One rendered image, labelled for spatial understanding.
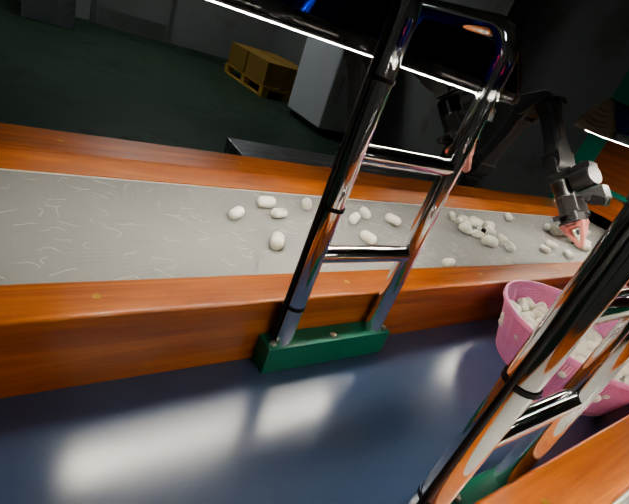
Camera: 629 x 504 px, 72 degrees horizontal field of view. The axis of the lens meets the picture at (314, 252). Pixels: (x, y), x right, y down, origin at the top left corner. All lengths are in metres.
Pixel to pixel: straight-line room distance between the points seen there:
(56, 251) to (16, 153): 0.23
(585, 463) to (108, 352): 0.49
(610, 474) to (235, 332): 0.42
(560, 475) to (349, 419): 0.22
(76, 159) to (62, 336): 0.38
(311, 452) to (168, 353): 0.19
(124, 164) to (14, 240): 0.26
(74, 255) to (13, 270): 0.06
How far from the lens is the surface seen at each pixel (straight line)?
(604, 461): 0.59
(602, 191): 1.42
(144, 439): 0.47
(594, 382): 0.46
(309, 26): 0.51
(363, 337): 0.61
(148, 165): 0.79
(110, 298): 0.47
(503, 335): 0.81
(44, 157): 0.77
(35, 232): 0.61
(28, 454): 0.47
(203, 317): 0.48
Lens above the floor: 1.06
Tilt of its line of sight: 27 degrees down
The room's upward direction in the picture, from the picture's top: 21 degrees clockwise
